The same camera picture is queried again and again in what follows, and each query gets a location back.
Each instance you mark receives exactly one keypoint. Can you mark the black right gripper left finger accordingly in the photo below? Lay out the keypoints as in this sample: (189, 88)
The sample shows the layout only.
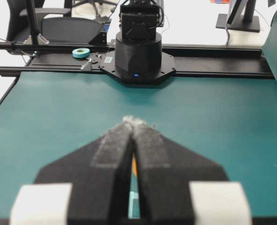
(89, 186)

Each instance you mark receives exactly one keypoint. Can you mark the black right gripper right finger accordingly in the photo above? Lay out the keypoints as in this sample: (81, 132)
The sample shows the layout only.
(180, 187)

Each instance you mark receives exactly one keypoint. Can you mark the teal tape roll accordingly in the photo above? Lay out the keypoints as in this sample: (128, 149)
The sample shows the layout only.
(81, 53)

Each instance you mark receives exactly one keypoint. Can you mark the black office chair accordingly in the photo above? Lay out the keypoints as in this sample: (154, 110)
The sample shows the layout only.
(54, 24)

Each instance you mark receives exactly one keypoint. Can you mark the black vertical pole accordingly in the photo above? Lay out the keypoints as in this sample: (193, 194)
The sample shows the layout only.
(34, 32)

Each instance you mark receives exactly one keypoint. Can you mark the black monitor stand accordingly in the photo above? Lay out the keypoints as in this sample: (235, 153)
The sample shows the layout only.
(240, 17)

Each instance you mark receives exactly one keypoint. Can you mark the black aluminium frame rail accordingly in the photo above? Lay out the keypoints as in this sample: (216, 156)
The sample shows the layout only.
(188, 61)

